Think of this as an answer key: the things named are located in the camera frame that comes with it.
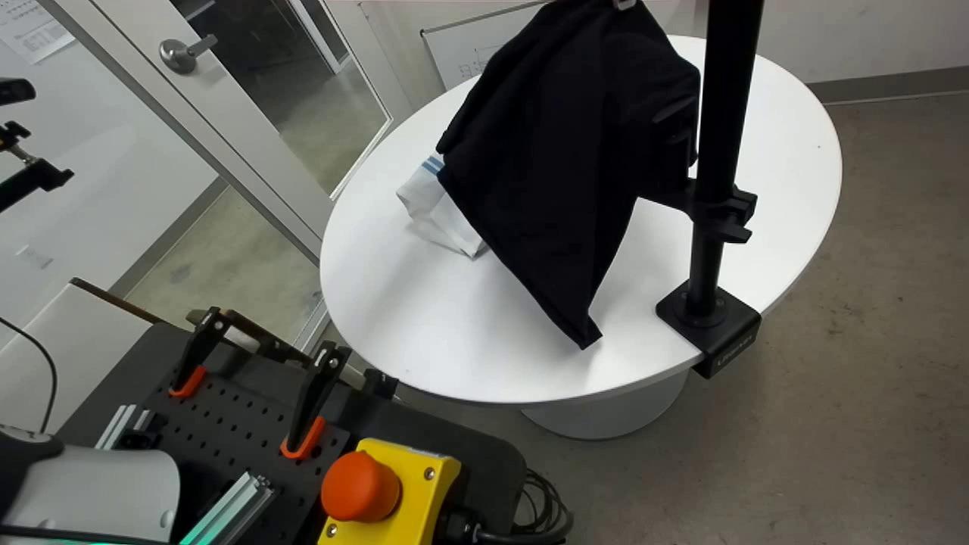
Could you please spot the black shirt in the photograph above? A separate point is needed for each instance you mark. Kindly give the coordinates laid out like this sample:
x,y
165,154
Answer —
x,y
565,152

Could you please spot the black clamp-on stand pole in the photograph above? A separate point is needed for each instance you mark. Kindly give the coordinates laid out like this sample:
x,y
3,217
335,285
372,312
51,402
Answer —
x,y
728,102

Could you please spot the white towel with blue stripes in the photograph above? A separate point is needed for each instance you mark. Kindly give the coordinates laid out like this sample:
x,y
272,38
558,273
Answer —
x,y
433,206

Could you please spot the orange emergency stop button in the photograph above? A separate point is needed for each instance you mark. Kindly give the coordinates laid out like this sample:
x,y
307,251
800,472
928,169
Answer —
x,y
425,493

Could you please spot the black perforated breadboard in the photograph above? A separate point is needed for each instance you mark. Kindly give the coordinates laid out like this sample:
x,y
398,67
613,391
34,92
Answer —
x,y
232,428

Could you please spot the white framed glass door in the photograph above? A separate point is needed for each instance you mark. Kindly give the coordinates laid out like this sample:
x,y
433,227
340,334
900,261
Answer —
x,y
200,111

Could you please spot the aluminium extrusion bar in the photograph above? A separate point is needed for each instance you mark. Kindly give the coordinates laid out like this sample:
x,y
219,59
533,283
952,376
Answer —
x,y
228,509

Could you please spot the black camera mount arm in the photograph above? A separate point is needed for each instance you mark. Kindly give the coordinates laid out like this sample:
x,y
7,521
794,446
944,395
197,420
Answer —
x,y
31,175

